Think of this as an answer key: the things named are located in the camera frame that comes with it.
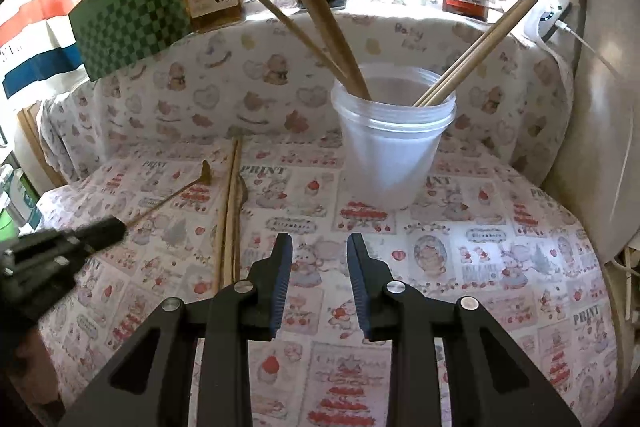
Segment clear plastic cup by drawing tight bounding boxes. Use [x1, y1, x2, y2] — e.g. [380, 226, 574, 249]
[330, 63, 457, 211]

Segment white panel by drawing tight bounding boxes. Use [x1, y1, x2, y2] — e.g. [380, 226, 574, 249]
[542, 0, 636, 258]

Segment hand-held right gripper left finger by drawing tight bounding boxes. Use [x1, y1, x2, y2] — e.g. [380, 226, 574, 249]
[60, 233, 293, 427]

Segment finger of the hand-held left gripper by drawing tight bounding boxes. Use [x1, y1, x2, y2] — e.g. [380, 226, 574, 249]
[45, 217, 127, 259]

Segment wooden spatula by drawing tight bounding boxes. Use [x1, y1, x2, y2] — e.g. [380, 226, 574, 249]
[260, 0, 372, 102]

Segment wooden chopstick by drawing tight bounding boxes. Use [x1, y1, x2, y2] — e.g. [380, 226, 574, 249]
[224, 138, 244, 288]
[234, 0, 353, 85]
[214, 138, 240, 295]
[420, 0, 539, 108]
[412, 0, 531, 106]

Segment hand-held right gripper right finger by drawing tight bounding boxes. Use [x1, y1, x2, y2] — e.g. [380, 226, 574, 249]
[346, 233, 581, 427]

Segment striped curtain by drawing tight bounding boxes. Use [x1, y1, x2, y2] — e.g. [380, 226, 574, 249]
[0, 0, 571, 98]

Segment white charger cable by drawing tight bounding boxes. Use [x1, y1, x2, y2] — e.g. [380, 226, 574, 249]
[550, 19, 631, 78]

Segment green checkered box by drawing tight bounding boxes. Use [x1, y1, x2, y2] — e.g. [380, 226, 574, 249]
[68, 0, 193, 82]

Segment white charger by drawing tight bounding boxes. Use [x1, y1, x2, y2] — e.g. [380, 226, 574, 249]
[524, 4, 573, 42]

